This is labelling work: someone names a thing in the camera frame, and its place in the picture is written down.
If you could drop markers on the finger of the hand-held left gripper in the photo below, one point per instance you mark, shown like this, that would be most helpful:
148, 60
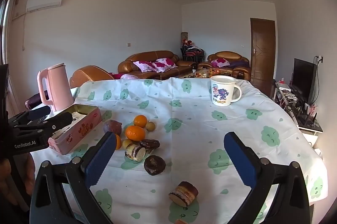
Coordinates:
39, 111
59, 121

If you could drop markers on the long brown leather sofa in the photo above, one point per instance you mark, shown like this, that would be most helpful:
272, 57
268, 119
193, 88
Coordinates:
181, 63

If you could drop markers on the printed paper sheet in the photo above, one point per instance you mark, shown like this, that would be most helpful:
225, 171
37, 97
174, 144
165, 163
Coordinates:
77, 116

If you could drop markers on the oval orange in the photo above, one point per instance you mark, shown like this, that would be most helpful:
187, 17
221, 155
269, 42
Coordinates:
118, 142

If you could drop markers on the stacked dark chairs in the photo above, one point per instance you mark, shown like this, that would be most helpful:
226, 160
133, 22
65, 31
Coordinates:
192, 53

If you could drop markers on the purple blanket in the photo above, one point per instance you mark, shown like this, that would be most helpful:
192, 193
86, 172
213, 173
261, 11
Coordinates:
239, 64

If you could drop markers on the pink electric kettle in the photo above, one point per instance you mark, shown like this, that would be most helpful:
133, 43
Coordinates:
60, 90

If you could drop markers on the pink tin box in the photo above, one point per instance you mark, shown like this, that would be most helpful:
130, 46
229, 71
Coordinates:
84, 129

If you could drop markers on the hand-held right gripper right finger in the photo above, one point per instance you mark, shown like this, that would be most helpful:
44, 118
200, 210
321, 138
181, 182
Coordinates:
241, 161

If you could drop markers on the white television stand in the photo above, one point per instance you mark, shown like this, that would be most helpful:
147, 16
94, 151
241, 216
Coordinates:
310, 125

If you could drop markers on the brown leather armchair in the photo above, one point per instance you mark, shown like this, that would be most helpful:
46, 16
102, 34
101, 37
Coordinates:
88, 74

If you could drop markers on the pink floral pillow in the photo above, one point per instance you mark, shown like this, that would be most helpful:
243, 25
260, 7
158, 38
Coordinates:
163, 64
219, 63
144, 65

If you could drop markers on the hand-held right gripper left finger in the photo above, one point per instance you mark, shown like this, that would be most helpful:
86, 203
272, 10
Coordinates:
101, 158

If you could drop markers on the wall socket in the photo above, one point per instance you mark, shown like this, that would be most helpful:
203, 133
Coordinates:
320, 59

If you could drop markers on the brown wooden door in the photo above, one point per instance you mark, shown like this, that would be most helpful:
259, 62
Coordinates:
262, 50

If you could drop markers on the white cartoon mug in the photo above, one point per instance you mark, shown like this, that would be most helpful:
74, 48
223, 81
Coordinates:
221, 92

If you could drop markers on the dark purple passion fruit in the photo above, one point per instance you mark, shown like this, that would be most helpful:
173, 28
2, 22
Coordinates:
154, 164

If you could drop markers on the layered chocolate cake piece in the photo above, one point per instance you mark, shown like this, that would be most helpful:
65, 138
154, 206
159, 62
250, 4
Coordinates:
183, 193

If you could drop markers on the cluttered coffee table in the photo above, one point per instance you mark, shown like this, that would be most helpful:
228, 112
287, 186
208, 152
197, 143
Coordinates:
208, 72

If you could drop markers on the purple cushioned stool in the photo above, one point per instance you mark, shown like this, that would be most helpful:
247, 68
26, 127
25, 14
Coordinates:
34, 101

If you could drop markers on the person's left hand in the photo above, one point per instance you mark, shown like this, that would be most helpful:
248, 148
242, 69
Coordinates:
25, 174

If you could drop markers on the small orange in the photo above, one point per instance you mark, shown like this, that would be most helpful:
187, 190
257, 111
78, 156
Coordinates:
140, 121

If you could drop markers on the purple round fruit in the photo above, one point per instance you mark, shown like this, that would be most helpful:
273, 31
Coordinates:
112, 126

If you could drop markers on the brown leather loveseat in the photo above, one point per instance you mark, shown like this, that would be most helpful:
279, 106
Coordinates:
223, 55

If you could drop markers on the large orange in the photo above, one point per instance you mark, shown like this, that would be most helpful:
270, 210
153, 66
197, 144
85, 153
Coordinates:
135, 132

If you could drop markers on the black television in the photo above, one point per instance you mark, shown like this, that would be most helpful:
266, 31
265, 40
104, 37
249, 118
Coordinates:
302, 79

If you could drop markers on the white air conditioner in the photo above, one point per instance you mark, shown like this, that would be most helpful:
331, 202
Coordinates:
44, 1

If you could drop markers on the tall patterned vase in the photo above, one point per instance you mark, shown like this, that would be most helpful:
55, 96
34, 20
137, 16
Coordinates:
184, 37

